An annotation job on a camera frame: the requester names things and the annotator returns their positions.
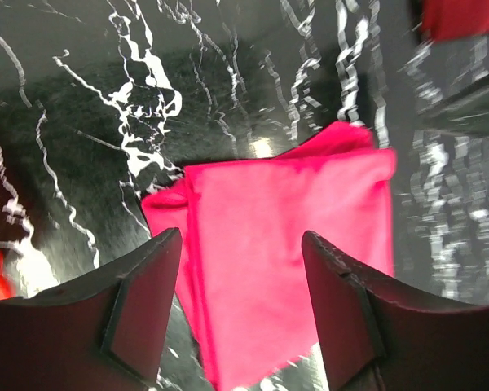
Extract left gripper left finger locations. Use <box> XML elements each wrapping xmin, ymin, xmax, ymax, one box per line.
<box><xmin>0</xmin><ymin>228</ymin><xmax>182</xmax><ymax>390</ymax></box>

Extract bright pink t-shirt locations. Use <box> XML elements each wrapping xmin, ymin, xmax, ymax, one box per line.
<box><xmin>142</xmin><ymin>121</ymin><xmax>397</xmax><ymax>390</ymax></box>

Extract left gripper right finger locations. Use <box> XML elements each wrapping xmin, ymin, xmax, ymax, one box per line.
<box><xmin>302</xmin><ymin>231</ymin><xmax>489</xmax><ymax>390</ymax></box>

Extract folded dark red t-shirt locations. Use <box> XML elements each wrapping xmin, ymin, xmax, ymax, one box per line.
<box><xmin>420</xmin><ymin>0</ymin><xmax>489</xmax><ymax>42</ymax></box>

